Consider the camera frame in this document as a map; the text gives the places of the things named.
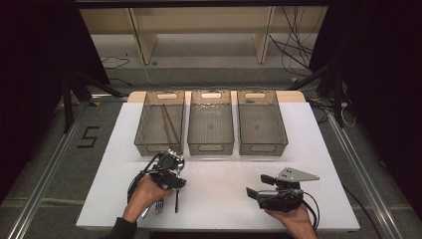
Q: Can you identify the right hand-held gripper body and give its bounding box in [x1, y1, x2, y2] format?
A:
[257, 166, 321, 214]

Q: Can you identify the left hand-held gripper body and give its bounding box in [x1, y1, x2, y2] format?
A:
[144, 148, 186, 183]

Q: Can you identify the silver metal spoon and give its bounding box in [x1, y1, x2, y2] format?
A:
[173, 155, 186, 214]

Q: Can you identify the brown wooden chopstick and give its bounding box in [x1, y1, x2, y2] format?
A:
[161, 104, 182, 147]
[160, 106, 173, 146]

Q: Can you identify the transparent grey plastic bin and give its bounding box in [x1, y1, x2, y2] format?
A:
[133, 90, 186, 157]
[186, 89, 236, 156]
[236, 89, 289, 157]

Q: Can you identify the person's left hand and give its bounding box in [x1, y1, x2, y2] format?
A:
[122, 174, 174, 224]

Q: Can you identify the person's right hand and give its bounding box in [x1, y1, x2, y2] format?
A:
[264, 203, 318, 239]

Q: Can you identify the white table sheet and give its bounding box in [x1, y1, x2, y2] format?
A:
[75, 101, 361, 233]

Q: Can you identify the black metal stand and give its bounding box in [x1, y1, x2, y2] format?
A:
[288, 59, 346, 128]
[61, 71, 124, 133]

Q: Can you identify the light wooden shelf unit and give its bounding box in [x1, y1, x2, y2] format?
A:
[79, 6, 329, 66]

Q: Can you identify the black curtain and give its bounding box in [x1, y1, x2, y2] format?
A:
[310, 0, 422, 220]
[0, 0, 111, 204]

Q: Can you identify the left hand-held gripper black cable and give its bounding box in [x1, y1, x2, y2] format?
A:
[126, 152, 167, 204]

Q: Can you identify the hand-held gripper black cable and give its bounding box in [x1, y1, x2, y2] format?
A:
[302, 190, 321, 233]
[126, 152, 167, 204]

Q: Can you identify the right hand-held gripper black cable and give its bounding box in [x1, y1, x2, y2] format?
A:
[302, 190, 321, 233]

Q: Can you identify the silver metal floor rail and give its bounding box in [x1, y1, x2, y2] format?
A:
[6, 99, 92, 239]
[326, 113, 405, 239]

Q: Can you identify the white floor cable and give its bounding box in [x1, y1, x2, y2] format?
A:
[141, 64, 188, 92]

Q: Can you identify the thin black floor cable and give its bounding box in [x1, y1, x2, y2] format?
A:
[101, 55, 131, 70]

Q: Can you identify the bundle of black cables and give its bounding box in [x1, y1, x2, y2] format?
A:
[269, 6, 320, 78]

